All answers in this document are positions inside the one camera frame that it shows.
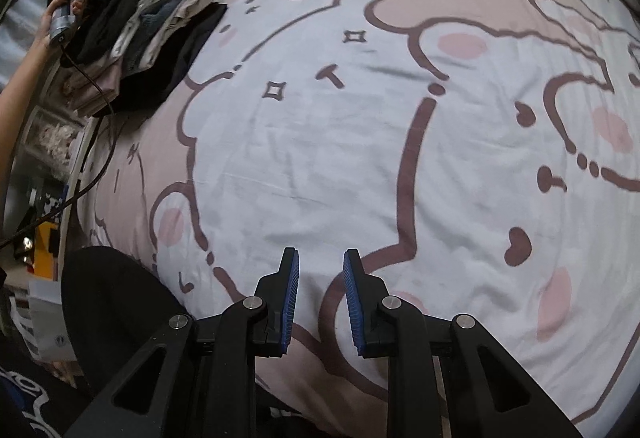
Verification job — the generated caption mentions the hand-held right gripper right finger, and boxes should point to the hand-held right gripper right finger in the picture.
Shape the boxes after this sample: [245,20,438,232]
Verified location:
[343,248,584,438]

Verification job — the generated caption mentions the person's dark clothing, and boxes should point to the person's dark clothing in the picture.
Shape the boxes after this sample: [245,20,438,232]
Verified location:
[59,245,202,401]

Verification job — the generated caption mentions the person's left forearm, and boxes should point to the person's left forearm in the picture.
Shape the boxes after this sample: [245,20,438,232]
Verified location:
[0,31,57,231]

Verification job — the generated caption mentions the black cable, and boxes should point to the black cable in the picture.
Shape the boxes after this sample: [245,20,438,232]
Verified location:
[0,36,118,250]

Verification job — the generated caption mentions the clear box with dolls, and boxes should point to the clear box with dolls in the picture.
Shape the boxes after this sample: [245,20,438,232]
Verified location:
[24,107,87,170]

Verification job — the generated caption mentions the bear printed bedsheet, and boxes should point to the bear printed bedsheet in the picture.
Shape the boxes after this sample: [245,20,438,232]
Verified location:
[75,0,640,438]

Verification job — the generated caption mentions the person's left hand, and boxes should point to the person's left hand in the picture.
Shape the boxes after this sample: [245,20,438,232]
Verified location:
[34,0,85,52]

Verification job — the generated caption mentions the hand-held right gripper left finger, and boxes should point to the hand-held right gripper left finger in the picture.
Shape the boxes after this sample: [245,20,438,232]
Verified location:
[65,247,301,438]

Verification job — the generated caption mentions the stack of clothes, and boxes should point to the stack of clothes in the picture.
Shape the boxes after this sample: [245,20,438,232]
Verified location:
[59,0,229,120]

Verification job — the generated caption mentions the yellow box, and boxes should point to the yellow box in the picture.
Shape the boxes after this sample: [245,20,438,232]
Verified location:
[31,222,65,280]

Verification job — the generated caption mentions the black fleece pants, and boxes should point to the black fleece pants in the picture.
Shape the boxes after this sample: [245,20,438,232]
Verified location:
[64,0,167,65]

